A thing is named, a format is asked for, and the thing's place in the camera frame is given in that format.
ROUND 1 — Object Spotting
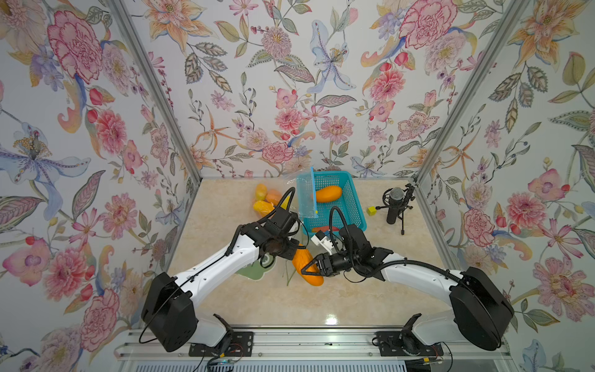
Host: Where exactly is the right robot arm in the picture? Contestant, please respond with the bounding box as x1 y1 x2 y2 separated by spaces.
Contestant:
297 224 514 356

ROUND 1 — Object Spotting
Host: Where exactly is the aluminium front rail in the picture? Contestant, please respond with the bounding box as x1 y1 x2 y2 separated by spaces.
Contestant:
112 326 517 371

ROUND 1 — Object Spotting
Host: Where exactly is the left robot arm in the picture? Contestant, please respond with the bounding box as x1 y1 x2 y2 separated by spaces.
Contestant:
141 204 303 354

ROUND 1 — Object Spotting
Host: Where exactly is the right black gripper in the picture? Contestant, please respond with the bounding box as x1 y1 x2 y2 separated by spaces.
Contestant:
303 252 361 278

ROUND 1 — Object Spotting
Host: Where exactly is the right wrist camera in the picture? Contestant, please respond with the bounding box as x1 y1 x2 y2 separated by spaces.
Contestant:
310 231 335 254

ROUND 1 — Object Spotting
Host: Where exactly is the yellow-green mango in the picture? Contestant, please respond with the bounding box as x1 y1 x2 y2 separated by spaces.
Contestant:
280 194 291 210

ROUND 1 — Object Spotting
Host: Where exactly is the black microphone on stand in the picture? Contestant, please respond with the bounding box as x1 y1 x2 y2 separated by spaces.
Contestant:
375 183 415 235

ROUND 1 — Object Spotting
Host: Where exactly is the clear blue-zip bag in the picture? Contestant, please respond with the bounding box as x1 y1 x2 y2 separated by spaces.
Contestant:
253 167 318 219

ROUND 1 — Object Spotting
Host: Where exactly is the red mango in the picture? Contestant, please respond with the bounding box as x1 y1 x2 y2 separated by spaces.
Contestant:
311 226 339 233

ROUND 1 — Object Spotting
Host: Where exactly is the small yellow-orange mango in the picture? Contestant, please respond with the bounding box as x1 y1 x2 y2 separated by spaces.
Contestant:
255 184 268 201

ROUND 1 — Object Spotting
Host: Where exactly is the clear green-zip bag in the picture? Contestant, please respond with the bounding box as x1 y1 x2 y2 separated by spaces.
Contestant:
234 241 326 287

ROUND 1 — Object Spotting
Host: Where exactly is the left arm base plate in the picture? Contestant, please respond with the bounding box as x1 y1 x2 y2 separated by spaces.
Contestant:
188 331 254 357

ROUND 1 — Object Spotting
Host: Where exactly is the large orange mango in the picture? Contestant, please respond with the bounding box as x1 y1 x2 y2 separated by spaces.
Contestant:
265 189 282 206

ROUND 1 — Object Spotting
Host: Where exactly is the teal plastic basket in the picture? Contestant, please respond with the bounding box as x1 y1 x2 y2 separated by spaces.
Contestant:
302 170 367 234

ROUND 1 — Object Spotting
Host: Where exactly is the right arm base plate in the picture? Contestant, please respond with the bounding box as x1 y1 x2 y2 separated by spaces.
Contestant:
372 331 444 358

